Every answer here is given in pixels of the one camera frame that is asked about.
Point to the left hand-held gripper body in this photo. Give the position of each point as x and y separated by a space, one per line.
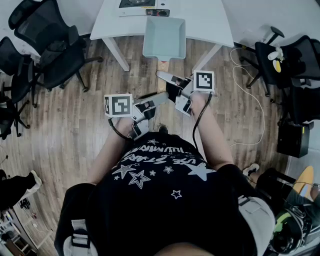
118 105

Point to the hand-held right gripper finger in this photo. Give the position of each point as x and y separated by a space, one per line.
175 90

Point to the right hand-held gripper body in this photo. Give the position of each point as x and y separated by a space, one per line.
204 81

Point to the person's left forearm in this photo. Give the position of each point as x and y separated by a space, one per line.
110 150

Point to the person's right forearm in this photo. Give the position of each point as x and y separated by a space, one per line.
212 135

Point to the person's black shoe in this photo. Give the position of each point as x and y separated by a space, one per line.
163 128

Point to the white table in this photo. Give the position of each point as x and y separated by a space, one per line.
205 20

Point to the black office chair with armrest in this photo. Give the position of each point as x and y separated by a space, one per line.
270 62

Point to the large black mesh office chair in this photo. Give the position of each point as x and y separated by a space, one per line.
60 57

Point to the white yellow toy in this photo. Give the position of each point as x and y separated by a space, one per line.
277 60

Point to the black star-print shirt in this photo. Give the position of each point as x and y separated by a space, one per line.
160 200

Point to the black box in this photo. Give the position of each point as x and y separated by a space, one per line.
292 141

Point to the yellow round stool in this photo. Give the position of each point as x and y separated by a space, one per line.
306 177

